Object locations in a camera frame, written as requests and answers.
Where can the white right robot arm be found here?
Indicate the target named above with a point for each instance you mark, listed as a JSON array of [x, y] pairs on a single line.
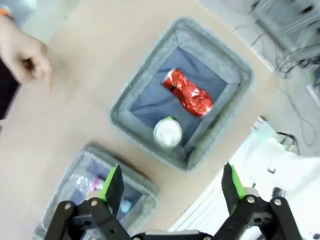
[[287, 162]]

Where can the orange wrist watch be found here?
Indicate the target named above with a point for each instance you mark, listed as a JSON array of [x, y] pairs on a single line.
[[5, 10]]

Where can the grey metal rack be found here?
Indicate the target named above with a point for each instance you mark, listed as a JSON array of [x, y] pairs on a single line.
[[287, 20]]

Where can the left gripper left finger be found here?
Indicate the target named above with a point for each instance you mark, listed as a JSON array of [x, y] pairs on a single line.
[[112, 192]]

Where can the crushed red can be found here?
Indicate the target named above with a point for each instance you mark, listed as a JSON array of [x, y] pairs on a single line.
[[192, 95]]

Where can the clear bottle with pink label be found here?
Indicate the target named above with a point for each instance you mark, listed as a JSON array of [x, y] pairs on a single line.
[[96, 184]]

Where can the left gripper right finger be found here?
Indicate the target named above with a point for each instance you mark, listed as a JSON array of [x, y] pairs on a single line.
[[232, 195]]

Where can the grey fabric basket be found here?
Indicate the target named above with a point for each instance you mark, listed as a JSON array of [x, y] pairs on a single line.
[[95, 152], [200, 42]]

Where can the crushed black can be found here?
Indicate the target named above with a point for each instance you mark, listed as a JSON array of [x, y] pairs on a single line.
[[167, 133]]

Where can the person's left hand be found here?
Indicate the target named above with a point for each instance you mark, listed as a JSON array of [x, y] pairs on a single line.
[[22, 55]]

